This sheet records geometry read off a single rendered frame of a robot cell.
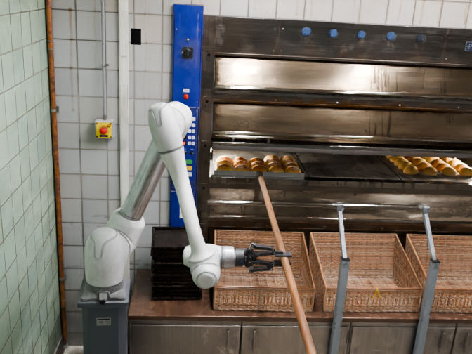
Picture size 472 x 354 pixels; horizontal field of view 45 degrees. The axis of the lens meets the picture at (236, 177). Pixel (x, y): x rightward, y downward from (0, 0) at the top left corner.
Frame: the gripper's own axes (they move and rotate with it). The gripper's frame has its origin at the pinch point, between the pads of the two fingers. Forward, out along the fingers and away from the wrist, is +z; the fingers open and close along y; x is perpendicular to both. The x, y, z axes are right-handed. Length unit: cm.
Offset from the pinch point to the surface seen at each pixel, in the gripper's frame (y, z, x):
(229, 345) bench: 80, -15, -53
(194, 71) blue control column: -61, -40, -104
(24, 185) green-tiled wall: -10, -119, -50
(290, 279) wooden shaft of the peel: -1.3, -0.1, 20.5
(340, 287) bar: 40, 40, -48
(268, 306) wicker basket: 60, 6, -61
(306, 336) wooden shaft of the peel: -1, 0, 57
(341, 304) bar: 50, 42, -48
